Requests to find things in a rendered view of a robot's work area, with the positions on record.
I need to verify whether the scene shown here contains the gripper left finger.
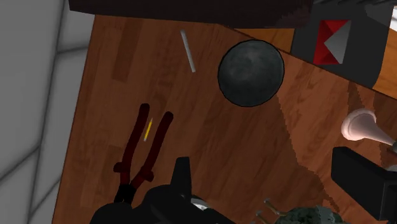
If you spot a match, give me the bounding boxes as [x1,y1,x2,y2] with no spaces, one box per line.
[89,156,199,224]

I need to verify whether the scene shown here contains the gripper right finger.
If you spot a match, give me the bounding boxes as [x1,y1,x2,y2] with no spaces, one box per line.
[330,146,397,223]

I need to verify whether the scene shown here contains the pink horn shaped object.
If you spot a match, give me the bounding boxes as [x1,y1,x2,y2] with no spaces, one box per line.
[340,108,397,153]

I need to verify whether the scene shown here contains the yellow pencil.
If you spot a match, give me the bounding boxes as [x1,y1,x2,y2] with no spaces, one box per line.
[143,118,154,143]

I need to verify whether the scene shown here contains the grey green spiked lump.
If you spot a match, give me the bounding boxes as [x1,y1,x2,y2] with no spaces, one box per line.
[254,198,344,224]

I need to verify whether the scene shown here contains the dark grey round bowl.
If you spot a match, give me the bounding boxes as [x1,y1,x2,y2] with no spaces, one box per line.
[217,39,286,108]

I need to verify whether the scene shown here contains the grey thin stick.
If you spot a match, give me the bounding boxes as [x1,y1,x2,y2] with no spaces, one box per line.
[180,29,197,74]

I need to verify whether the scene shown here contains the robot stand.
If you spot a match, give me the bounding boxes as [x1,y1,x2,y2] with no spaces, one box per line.
[290,0,397,92]

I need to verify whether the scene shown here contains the red handled pliers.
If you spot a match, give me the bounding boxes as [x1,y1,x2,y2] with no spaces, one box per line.
[113,103,174,206]

